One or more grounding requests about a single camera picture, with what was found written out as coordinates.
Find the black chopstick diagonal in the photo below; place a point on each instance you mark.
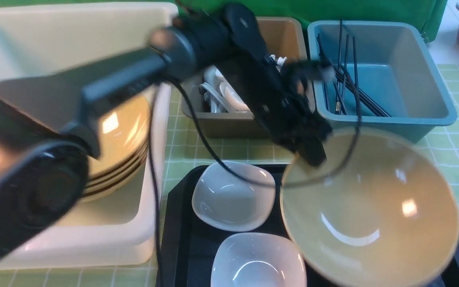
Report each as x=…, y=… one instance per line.
x=344, y=81

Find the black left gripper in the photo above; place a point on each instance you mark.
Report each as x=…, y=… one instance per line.
x=278, y=101

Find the green backdrop cloth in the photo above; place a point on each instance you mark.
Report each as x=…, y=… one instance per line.
x=424, y=15

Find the black chopstick upright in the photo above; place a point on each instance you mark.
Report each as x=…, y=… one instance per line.
x=356, y=82

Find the tan noodle bowl carried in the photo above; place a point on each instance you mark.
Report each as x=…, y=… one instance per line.
x=388, y=219

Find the green checked tablecloth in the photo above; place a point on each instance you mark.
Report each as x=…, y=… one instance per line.
x=184, y=151

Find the white soup spoon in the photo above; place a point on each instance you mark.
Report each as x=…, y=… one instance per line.
x=232, y=97

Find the tan noodle bowl stack top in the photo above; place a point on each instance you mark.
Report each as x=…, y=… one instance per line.
x=122, y=131

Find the teal chopstick bin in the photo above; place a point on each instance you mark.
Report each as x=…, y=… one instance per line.
x=395, y=69

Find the grey-brown spoon bin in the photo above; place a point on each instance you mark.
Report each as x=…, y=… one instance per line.
x=284, y=38

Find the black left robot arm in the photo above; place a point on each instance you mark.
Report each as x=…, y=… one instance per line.
x=49, y=124

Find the white square dish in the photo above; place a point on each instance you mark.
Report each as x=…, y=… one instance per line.
x=227, y=203
x=258, y=260

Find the large white plastic tub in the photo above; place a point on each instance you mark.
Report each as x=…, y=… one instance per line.
x=117, y=229

